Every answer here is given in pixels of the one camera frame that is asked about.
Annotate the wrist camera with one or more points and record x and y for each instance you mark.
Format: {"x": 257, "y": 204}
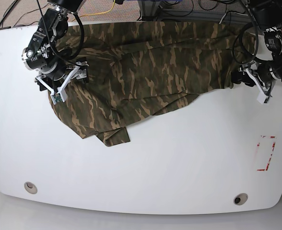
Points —
{"x": 58, "y": 97}
{"x": 263, "y": 98}

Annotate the camouflage t-shirt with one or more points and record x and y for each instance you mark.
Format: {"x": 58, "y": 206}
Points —
{"x": 140, "y": 69}

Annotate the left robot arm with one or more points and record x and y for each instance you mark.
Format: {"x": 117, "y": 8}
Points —
{"x": 266, "y": 18}

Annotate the red tape marking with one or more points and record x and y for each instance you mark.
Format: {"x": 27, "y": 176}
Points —
{"x": 264, "y": 153}

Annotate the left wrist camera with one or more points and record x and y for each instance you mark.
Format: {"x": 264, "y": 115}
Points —
{"x": 263, "y": 98}

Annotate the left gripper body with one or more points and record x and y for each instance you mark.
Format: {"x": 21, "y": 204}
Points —
{"x": 262, "y": 76}

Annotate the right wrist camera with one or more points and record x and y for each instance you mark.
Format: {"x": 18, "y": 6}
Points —
{"x": 58, "y": 97}

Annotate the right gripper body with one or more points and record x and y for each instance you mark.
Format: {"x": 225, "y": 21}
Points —
{"x": 54, "y": 70}

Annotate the grey metal stand base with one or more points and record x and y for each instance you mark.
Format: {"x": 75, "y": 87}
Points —
{"x": 151, "y": 10}

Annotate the right table cable grommet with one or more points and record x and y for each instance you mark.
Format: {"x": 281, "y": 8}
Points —
{"x": 240, "y": 199}

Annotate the left table cable grommet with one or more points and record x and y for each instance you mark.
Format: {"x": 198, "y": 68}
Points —
{"x": 30, "y": 188}

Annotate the table cable grommet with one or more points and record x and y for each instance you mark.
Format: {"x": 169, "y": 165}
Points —
{"x": 240, "y": 199}
{"x": 30, "y": 188}

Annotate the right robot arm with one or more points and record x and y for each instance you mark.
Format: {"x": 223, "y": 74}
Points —
{"x": 52, "y": 26}

